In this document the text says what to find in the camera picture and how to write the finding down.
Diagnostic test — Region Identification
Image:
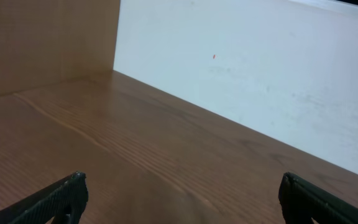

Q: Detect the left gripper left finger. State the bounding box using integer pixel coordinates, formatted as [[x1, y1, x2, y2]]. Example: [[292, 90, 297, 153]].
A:
[[0, 172, 88, 224]]

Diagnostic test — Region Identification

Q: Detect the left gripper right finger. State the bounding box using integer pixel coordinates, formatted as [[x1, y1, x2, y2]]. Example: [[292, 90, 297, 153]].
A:
[[278, 172, 358, 224]]

